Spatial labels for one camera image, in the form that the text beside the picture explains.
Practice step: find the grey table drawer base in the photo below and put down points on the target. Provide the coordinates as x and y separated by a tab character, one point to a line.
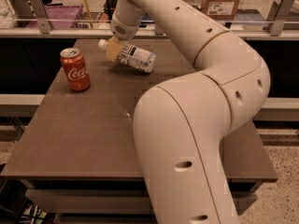
93	199

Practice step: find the cardboard box with label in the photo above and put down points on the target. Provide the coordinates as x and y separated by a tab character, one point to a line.
220	9

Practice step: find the glass railing barrier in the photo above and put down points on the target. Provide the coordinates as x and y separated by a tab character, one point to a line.
250	20

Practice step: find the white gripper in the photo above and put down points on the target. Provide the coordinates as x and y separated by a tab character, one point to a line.
123	32

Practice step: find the purple plastic crate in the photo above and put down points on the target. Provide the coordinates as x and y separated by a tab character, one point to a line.
64	17

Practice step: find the red Coca-Cola can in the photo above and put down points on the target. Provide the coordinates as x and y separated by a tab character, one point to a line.
75	69

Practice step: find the clear plastic water bottle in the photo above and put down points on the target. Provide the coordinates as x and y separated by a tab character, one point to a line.
133	56

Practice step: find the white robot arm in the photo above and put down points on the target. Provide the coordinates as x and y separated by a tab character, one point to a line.
179	124

